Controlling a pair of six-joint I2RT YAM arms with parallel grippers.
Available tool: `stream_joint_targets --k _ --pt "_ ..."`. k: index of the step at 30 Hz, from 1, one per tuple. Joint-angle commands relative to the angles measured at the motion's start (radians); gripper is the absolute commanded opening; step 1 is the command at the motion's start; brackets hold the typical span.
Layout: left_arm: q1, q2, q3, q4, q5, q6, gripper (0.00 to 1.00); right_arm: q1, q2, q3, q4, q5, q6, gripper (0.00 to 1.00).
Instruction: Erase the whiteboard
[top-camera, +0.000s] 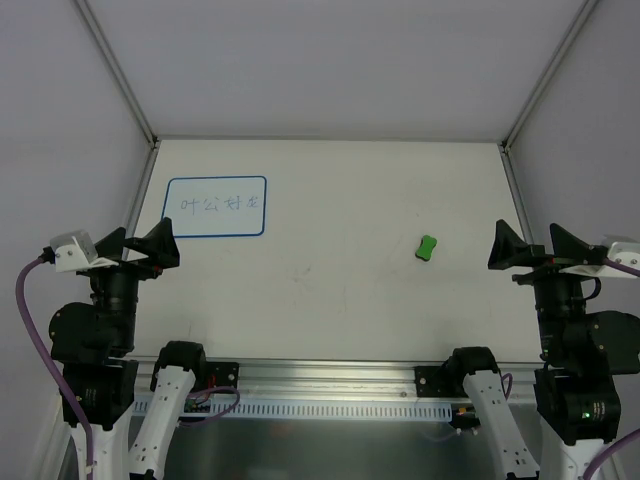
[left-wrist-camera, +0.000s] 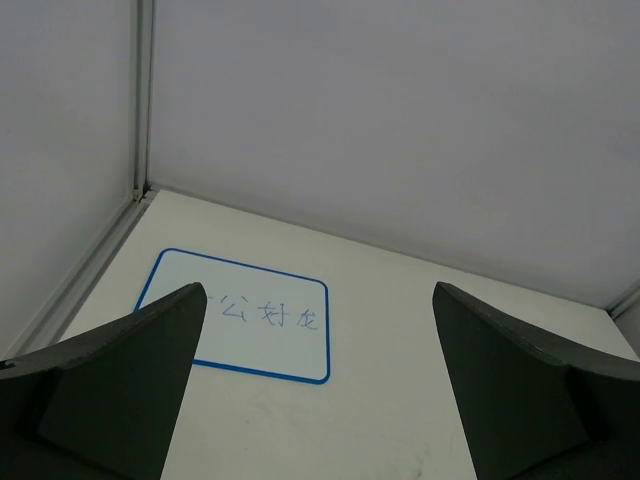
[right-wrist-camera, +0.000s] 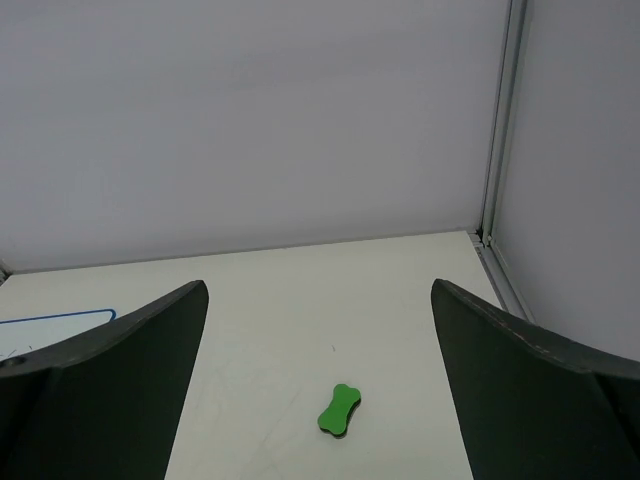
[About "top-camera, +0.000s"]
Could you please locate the right aluminium frame post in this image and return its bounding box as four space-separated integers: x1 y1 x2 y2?
498 0 600 241

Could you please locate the aluminium frame post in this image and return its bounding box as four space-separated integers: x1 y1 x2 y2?
498 0 600 241
71 0 160 235

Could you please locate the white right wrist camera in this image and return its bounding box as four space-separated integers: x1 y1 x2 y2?
561 236 639 279

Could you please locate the left aluminium frame post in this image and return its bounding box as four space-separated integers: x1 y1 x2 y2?
71 0 160 235

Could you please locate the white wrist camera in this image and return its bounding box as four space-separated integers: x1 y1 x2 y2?
561 236 639 279
41 230 118 273

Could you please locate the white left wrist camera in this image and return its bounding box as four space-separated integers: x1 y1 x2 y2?
41 230 118 273

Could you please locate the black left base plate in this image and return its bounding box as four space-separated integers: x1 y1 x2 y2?
191 360 240 392

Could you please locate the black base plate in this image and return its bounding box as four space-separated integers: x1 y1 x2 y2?
191 360 240 392
413 365 468 399

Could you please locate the blue framed small whiteboard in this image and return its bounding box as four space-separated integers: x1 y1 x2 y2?
161 176 268 238

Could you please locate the aluminium mounting rail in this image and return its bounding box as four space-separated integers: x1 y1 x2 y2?
134 355 539 401

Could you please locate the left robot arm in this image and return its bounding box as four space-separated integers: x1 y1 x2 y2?
47 218 208 479

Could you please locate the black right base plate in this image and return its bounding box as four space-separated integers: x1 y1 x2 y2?
413 365 468 399

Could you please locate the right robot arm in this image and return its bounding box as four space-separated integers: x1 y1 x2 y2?
440 220 639 479

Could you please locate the white slotted cable duct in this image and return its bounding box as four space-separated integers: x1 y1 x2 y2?
133 395 454 423

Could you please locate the green whiteboard eraser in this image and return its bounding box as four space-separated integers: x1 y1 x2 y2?
414 235 438 262

